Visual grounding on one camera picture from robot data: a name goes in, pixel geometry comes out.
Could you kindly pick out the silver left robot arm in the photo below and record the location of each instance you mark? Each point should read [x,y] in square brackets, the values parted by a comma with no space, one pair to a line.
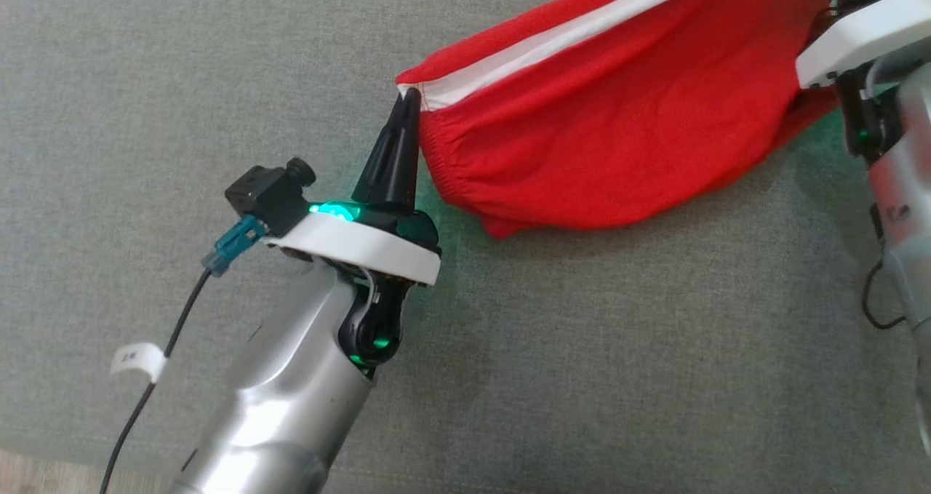
[284,399]

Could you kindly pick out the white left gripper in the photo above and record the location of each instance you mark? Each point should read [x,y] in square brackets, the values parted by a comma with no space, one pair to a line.
[364,250]

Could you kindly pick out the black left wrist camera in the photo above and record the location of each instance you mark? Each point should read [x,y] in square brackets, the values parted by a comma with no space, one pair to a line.
[269,192]

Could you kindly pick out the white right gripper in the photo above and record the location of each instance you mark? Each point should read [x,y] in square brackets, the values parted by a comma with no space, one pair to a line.
[858,36]

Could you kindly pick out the red shorts with white stripes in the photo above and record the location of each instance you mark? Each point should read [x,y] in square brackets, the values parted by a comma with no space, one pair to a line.
[618,116]

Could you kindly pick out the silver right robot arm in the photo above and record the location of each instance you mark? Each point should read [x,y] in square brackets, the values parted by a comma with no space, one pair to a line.
[905,210]

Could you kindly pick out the grey sofa ottoman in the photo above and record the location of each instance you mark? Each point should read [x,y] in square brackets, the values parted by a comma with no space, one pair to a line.
[582,348]

